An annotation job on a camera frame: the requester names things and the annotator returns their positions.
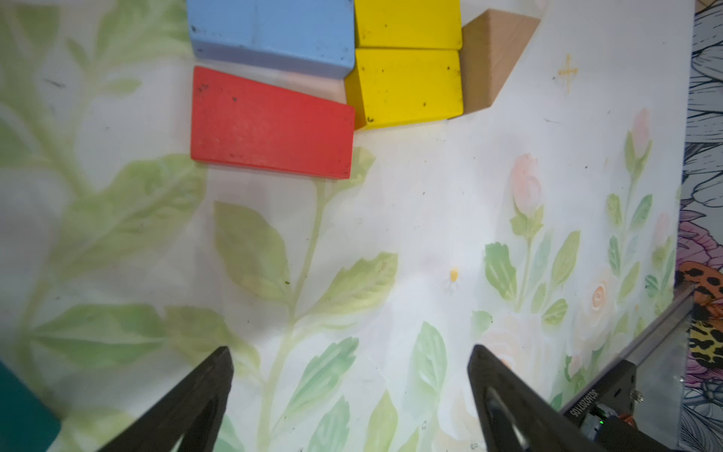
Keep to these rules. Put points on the red block cluster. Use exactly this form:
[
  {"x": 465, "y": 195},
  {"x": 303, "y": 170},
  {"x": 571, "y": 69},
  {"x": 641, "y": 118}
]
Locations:
[{"x": 244, "y": 123}]

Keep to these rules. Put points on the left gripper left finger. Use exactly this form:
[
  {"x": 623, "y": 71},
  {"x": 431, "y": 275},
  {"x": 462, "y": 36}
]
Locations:
[{"x": 189, "y": 417}]

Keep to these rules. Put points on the yellow block cluster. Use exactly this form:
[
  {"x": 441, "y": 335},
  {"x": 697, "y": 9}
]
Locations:
[{"x": 408, "y": 24}]

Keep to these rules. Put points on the light blue block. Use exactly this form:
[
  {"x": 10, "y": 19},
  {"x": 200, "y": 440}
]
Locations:
[{"x": 310, "y": 37}]

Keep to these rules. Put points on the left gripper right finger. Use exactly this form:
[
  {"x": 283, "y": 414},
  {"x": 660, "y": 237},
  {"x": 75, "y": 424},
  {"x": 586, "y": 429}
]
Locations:
[{"x": 512, "y": 416}]

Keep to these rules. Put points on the teal triangular block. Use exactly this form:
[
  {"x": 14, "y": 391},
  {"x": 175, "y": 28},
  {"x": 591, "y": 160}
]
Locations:
[{"x": 27, "y": 425}]

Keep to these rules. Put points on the tan triangular block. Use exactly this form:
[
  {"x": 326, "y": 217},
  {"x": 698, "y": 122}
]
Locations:
[{"x": 493, "y": 43}]

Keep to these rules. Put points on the aluminium front rail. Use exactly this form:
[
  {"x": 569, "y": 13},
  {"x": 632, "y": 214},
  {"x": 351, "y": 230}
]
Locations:
[{"x": 660, "y": 356}]

